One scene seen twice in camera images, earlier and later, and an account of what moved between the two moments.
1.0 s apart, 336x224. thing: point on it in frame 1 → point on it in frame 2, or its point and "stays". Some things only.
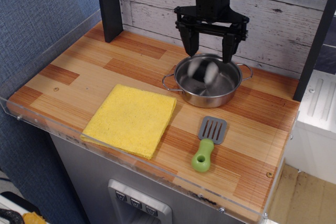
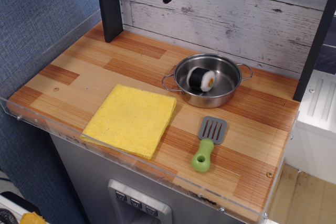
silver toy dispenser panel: x=132 y=206 stays
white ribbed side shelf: x=317 y=107 stays
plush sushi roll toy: x=203 y=71 → x=201 y=79
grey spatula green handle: x=212 y=130 stays
